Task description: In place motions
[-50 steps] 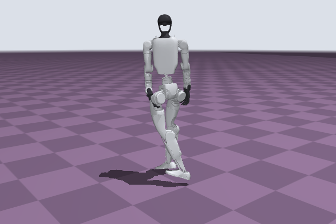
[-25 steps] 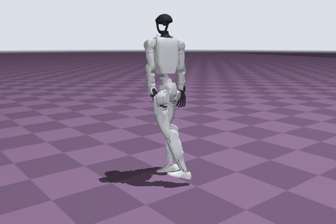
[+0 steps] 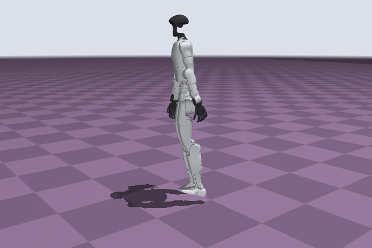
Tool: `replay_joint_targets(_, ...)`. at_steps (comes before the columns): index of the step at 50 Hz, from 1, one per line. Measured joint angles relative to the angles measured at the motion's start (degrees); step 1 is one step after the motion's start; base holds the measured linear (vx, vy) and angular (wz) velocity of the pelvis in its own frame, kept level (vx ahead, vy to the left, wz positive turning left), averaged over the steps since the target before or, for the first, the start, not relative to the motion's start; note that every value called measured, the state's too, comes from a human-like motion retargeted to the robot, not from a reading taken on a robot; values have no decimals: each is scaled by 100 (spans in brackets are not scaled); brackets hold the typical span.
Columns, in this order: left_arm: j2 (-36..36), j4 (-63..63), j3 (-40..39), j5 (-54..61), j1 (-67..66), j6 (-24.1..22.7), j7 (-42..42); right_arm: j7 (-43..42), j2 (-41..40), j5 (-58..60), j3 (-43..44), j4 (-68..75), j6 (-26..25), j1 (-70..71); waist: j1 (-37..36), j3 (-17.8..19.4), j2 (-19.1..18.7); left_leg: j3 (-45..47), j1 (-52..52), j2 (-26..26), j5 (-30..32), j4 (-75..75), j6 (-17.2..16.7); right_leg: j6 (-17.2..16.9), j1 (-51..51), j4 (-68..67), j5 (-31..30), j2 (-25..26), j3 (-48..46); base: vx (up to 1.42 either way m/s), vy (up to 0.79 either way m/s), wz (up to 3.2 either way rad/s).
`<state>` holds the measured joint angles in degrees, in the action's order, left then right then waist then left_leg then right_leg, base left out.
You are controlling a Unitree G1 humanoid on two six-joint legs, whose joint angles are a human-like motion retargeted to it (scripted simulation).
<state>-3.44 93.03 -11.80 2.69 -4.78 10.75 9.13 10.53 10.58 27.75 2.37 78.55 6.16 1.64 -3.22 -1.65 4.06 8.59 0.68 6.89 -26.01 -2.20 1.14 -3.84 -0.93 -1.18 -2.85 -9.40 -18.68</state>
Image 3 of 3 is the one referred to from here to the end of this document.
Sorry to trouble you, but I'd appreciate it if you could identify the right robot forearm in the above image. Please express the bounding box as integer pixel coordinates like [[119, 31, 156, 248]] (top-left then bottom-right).
[[172, 76, 182, 100]]

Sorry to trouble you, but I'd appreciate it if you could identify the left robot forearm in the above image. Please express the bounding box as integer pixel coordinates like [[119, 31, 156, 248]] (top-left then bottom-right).
[[185, 69, 201, 104]]

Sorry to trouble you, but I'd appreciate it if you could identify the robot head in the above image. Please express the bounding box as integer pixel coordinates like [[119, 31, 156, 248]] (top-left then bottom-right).
[[169, 15, 189, 41]]

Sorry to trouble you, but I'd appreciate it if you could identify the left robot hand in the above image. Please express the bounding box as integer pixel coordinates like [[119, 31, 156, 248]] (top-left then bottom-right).
[[192, 98, 208, 122]]

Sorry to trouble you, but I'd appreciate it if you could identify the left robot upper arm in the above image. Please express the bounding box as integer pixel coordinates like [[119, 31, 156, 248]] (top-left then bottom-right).
[[179, 41, 194, 79]]

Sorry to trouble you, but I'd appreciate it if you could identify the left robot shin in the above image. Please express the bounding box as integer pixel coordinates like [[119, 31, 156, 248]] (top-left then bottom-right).
[[185, 144, 202, 190]]

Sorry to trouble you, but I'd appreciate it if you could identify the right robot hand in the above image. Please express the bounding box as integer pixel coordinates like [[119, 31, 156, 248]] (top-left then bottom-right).
[[167, 94, 178, 119]]

